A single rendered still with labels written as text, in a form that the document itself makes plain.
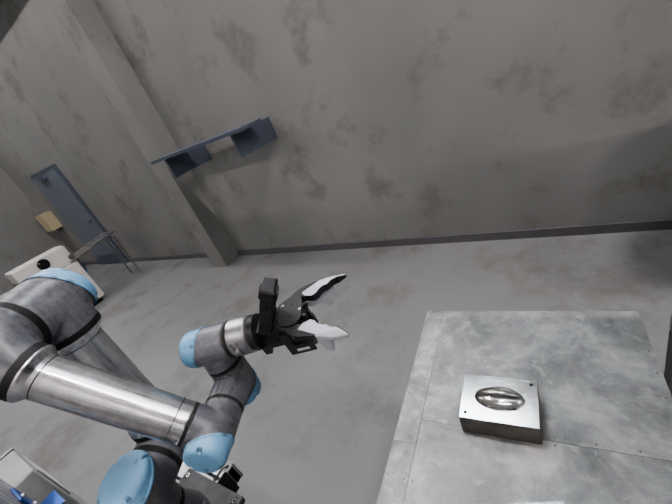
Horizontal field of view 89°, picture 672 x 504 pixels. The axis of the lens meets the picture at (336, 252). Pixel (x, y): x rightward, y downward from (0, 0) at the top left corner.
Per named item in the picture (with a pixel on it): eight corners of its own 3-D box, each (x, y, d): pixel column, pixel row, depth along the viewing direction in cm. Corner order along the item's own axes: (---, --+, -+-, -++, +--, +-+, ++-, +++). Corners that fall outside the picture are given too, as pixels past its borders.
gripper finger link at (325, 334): (358, 350, 59) (319, 335, 65) (346, 329, 55) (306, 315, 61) (348, 365, 57) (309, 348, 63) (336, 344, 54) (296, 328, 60)
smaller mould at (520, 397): (463, 431, 100) (458, 416, 97) (467, 387, 111) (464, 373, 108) (542, 445, 89) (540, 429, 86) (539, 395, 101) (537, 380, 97)
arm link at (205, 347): (207, 351, 75) (186, 323, 72) (250, 340, 73) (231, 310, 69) (192, 380, 69) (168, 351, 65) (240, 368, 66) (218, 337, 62)
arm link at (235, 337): (230, 311, 69) (219, 344, 62) (250, 305, 68) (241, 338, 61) (248, 334, 73) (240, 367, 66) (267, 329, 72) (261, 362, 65)
